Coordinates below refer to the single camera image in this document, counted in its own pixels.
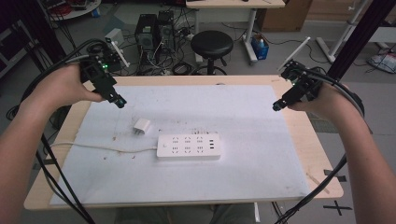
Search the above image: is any grey box device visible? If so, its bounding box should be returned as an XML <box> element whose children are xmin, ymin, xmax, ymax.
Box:
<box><xmin>104</xmin><ymin>28</ymin><xmax>125</xmax><ymax>49</ymax></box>

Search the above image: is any white metal stand leg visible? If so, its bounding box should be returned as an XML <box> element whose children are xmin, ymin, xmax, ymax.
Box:
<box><xmin>315</xmin><ymin>0</ymin><xmax>369</xmax><ymax>64</ymax></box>

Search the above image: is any white power strip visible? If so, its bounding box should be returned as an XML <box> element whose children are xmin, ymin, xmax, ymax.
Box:
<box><xmin>156</xmin><ymin>133</ymin><xmax>221</xmax><ymax>161</ymax></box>

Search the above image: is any coiled black cable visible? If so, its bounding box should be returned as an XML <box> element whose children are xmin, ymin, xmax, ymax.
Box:
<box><xmin>171</xmin><ymin>61</ymin><xmax>194</xmax><ymax>76</ymax></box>

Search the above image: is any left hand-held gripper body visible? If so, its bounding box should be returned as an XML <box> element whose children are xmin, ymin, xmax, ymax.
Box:
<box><xmin>79</xmin><ymin>40</ymin><xmax>131</xmax><ymax>103</ymax></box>

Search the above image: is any white desk with wooden top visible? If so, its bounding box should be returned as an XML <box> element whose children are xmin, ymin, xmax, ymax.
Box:
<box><xmin>185</xmin><ymin>0</ymin><xmax>287</xmax><ymax>66</ymax></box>

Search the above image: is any white foam mat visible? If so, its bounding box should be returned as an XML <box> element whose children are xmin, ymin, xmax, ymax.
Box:
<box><xmin>49</xmin><ymin>84</ymin><xmax>312</xmax><ymax>206</ymax></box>

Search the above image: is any hand-held gripper black cable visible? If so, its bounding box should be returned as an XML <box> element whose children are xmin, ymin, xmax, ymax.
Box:
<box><xmin>6</xmin><ymin>38</ymin><xmax>107</xmax><ymax>224</ymax></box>
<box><xmin>274</xmin><ymin>66</ymin><xmax>366</xmax><ymax>224</ymax></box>

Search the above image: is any black metal stand post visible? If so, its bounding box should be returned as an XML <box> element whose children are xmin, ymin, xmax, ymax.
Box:
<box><xmin>326</xmin><ymin>0</ymin><xmax>396</xmax><ymax>82</ymax></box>

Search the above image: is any person's right hand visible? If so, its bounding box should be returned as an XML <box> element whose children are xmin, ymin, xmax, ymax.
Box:
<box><xmin>287</xmin><ymin>81</ymin><xmax>353</xmax><ymax>121</ymax></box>

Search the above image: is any black round stool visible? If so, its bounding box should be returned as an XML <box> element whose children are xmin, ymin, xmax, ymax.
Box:
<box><xmin>190</xmin><ymin>29</ymin><xmax>234</xmax><ymax>76</ymax></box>

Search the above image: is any cardboard box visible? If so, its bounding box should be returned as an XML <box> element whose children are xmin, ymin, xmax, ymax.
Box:
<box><xmin>257</xmin><ymin>0</ymin><xmax>314</xmax><ymax>33</ymax></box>

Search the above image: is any left hand-held gripper black cable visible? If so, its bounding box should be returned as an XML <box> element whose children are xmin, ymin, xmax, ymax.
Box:
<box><xmin>6</xmin><ymin>38</ymin><xmax>107</xmax><ymax>224</ymax></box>

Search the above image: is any black computer tower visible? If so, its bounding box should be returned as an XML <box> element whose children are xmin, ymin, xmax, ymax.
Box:
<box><xmin>134</xmin><ymin>13</ymin><xmax>161</xmax><ymax>67</ymax></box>
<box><xmin>157</xmin><ymin>9</ymin><xmax>176</xmax><ymax>54</ymax></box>

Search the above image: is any white power strip cable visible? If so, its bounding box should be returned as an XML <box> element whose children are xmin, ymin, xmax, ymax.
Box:
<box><xmin>49</xmin><ymin>141</ymin><xmax>159</xmax><ymax>154</ymax></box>

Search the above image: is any round white table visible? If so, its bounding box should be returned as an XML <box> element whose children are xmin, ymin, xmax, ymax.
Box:
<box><xmin>39</xmin><ymin>0</ymin><xmax>103</xmax><ymax>22</ymax></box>

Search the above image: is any right hand-held gripper black cable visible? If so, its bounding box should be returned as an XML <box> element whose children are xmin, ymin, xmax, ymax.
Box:
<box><xmin>274</xmin><ymin>66</ymin><xmax>366</xmax><ymax>224</ymax></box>

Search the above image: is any white charger plug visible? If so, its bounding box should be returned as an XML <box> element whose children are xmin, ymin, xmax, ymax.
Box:
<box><xmin>133</xmin><ymin>117</ymin><xmax>151</xmax><ymax>136</ymax></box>

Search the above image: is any person's left hand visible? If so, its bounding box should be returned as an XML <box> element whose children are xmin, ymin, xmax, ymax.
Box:
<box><xmin>29</xmin><ymin>63</ymin><xmax>106</xmax><ymax>110</ymax></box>

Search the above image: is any blue box with bottle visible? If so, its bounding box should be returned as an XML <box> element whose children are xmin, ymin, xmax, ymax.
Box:
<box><xmin>250</xmin><ymin>33</ymin><xmax>271</xmax><ymax>61</ymax></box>

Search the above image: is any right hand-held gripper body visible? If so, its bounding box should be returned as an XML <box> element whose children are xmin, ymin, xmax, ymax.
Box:
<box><xmin>277</xmin><ymin>36</ymin><xmax>323</xmax><ymax>106</ymax></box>

